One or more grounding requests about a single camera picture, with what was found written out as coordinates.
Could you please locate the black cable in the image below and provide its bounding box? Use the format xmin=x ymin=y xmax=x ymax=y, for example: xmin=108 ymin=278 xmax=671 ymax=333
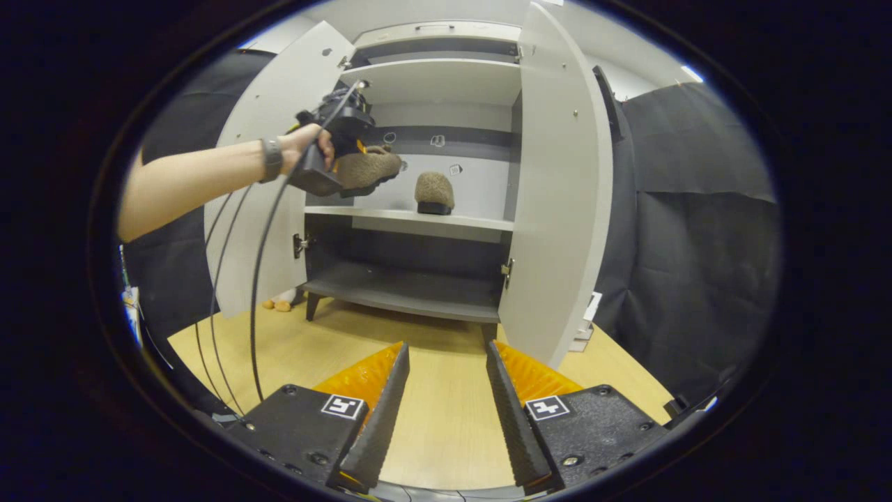
xmin=194 ymin=187 xmax=253 ymax=419
xmin=249 ymin=80 xmax=364 ymax=404

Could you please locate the white shoe cabinet door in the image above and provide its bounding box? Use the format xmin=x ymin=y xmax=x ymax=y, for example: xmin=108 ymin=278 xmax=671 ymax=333
xmin=204 ymin=21 xmax=356 ymax=319
xmin=498 ymin=2 xmax=614 ymax=370

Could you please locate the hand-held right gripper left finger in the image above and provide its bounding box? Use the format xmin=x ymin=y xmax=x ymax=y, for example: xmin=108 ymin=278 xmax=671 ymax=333
xmin=226 ymin=340 xmax=412 ymax=494

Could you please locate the black backdrop cloth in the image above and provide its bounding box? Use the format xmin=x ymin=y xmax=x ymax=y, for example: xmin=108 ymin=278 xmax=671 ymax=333
xmin=122 ymin=49 xmax=781 ymax=405

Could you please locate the dark wristband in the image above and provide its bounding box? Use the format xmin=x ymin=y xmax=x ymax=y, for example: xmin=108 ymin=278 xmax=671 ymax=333
xmin=260 ymin=137 xmax=284 ymax=184

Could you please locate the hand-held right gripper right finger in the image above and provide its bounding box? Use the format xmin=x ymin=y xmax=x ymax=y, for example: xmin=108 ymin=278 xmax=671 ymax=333
xmin=486 ymin=340 xmax=673 ymax=489

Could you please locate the brown fuzzy shoe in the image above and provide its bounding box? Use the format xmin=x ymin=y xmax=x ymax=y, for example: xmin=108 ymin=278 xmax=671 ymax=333
xmin=334 ymin=145 xmax=403 ymax=192
xmin=415 ymin=172 xmax=455 ymax=215

